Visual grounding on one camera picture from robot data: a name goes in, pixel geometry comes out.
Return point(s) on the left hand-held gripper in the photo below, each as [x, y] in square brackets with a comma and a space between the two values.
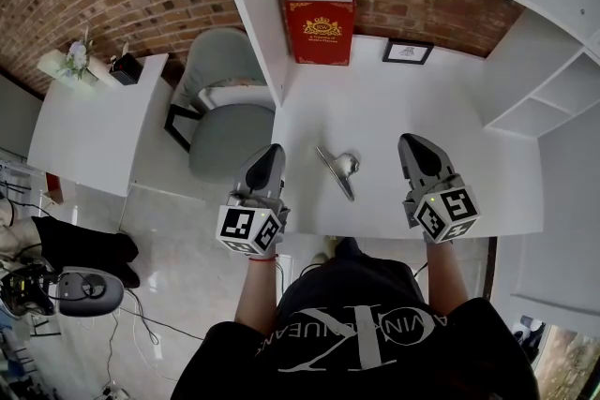
[239, 227]

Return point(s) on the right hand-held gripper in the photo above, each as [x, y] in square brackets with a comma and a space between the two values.
[447, 213]

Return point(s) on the person's left forearm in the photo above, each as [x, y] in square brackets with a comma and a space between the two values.
[255, 295]

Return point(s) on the person's right forearm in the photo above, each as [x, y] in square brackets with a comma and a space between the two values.
[447, 281]

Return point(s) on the person's right hand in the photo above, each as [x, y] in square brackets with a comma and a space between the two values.
[433, 240]

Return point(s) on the person's left hand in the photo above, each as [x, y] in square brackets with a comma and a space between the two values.
[269, 254]

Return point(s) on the grey upholstered chair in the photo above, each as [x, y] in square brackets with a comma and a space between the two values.
[229, 140]

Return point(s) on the person's beige shoe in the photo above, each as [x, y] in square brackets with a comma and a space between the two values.
[323, 255]

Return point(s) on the person's black trousers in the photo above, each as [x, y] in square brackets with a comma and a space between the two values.
[349, 248]

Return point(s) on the white desk with drawers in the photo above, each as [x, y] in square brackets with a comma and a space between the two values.
[398, 108]

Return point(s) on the white round object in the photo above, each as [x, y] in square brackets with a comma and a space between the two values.
[527, 337]

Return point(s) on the grey padded stool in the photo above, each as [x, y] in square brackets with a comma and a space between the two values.
[91, 292]

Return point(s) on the black printed t-shirt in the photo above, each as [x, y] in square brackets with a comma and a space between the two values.
[365, 365]

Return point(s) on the plain white desk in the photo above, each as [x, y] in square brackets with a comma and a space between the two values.
[94, 126]

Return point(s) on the orange lined drawer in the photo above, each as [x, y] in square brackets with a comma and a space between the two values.
[54, 189]

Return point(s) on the small black box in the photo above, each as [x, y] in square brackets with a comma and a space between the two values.
[125, 70]

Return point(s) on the black framed glass door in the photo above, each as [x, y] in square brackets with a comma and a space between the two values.
[567, 365]

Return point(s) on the white desk hutch shelf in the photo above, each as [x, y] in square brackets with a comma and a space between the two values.
[253, 23]

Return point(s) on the white power strip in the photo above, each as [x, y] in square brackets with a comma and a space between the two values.
[115, 392]

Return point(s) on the red hardcover book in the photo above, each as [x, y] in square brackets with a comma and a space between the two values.
[321, 30]

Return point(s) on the white rectangular planter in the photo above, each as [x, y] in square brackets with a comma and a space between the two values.
[49, 65]

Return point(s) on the black picture frame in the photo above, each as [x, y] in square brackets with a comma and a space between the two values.
[408, 52]

